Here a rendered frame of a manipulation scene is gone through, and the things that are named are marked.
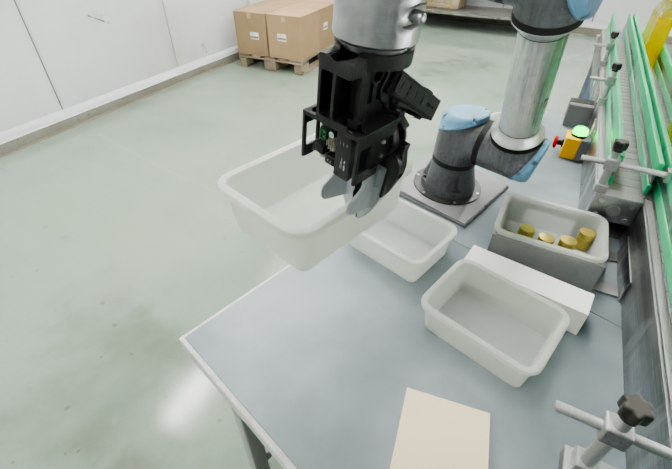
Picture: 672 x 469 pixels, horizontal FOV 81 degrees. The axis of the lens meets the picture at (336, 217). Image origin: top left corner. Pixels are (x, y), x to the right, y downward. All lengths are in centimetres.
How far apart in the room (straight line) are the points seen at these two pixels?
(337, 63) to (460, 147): 74
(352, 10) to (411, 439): 53
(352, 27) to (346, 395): 57
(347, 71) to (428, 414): 49
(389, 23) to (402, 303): 62
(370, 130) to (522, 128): 63
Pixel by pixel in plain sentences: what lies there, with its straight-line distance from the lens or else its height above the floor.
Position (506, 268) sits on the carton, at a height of 81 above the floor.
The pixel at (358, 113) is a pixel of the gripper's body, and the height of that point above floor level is 125.
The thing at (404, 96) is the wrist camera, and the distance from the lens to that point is 40.
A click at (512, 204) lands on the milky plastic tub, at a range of 108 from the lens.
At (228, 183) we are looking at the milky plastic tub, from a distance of 54.
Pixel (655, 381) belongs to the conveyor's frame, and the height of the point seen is 86.
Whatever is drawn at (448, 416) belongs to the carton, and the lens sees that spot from 65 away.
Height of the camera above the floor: 140
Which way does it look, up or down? 38 degrees down
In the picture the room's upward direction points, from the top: straight up
